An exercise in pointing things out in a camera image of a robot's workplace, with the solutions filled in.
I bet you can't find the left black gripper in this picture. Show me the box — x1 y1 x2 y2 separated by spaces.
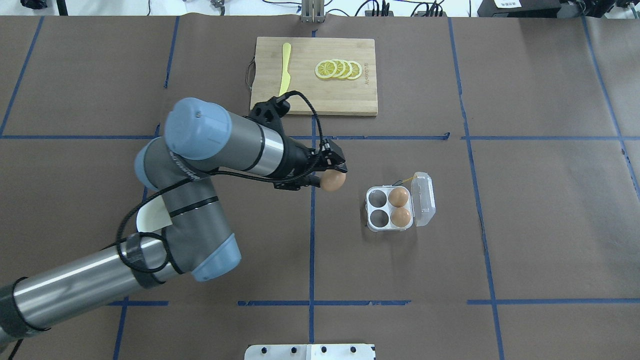
272 136 348 191

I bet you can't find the brown egg from bowl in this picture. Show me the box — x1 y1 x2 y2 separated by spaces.
320 170 346 192

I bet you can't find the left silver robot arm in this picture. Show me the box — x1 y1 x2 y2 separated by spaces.
1 91 348 350

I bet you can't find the clear plastic egg box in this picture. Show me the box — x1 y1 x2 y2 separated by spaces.
364 172 437 232

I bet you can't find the brown egg lower slot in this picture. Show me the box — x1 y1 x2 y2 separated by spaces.
390 207 413 228

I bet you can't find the bamboo cutting board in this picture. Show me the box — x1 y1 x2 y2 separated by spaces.
249 36 378 117

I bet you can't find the yellow plastic knife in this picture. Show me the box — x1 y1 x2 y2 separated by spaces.
278 42 292 96

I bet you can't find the lemon slice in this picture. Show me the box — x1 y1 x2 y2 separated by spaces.
335 60 353 79
345 61 362 80
314 60 338 79
330 58 346 79

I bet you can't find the white ceramic bowl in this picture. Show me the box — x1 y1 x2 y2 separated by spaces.
135 196 173 233

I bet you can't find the aluminium frame post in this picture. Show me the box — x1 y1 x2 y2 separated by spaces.
300 0 326 24

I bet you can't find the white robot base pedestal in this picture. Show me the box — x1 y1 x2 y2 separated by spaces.
244 343 377 360

